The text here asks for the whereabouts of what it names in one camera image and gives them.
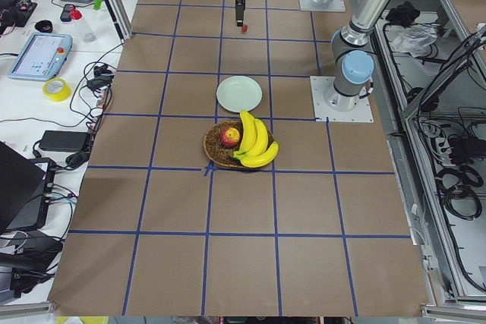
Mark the pale green plate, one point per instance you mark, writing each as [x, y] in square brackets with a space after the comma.
[238, 93]

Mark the red yellow apple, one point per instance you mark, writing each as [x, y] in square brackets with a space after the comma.
[230, 137]

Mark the green marker object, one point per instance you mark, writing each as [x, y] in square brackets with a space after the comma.
[97, 4]

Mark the yellow banana bunch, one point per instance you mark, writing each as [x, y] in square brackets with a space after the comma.
[255, 150]

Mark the clear bottle red cap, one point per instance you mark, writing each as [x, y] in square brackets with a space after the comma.
[82, 25]

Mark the brown wicker basket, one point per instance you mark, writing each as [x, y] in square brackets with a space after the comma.
[220, 154]

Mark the black cloth bundle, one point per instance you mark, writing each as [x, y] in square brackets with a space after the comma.
[403, 15]

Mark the crumpled white cloth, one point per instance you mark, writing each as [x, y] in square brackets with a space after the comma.
[416, 40]

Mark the black small bowl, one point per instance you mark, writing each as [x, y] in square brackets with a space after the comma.
[44, 26]

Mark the yellow tape roll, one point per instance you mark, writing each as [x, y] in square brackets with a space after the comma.
[56, 89]

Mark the near teach pendant tablet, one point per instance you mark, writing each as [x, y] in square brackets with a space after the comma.
[42, 57]

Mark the black power adapter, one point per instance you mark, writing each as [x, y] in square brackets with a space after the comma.
[64, 141]

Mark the black laptop computer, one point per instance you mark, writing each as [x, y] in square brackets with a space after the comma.
[25, 185]

